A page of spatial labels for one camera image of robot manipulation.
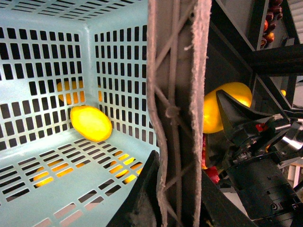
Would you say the brown basket handle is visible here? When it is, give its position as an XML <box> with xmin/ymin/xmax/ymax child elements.
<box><xmin>147</xmin><ymin>0</ymin><xmax>212</xmax><ymax>227</ymax></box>

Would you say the yellow mango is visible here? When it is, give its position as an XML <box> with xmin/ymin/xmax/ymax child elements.
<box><xmin>203</xmin><ymin>82</ymin><xmax>252</xmax><ymax>134</ymax></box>

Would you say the light blue plastic basket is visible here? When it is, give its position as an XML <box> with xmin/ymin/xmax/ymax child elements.
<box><xmin>0</xmin><ymin>0</ymin><xmax>158</xmax><ymax>227</ymax></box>

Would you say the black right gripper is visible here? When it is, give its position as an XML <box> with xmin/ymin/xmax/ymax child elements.
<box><xmin>216</xmin><ymin>90</ymin><xmax>303</xmax><ymax>182</ymax></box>

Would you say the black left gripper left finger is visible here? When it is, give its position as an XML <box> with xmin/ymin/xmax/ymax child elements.
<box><xmin>107</xmin><ymin>150</ymin><xmax>161</xmax><ymax>227</ymax></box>

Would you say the yellow lemon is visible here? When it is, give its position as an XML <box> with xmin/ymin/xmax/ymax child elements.
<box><xmin>70</xmin><ymin>105</ymin><xmax>112</xmax><ymax>142</ymax></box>

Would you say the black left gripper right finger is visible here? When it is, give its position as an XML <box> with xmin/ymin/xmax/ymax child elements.
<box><xmin>200</xmin><ymin>170</ymin><xmax>256</xmax><ymax>227</ymax></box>

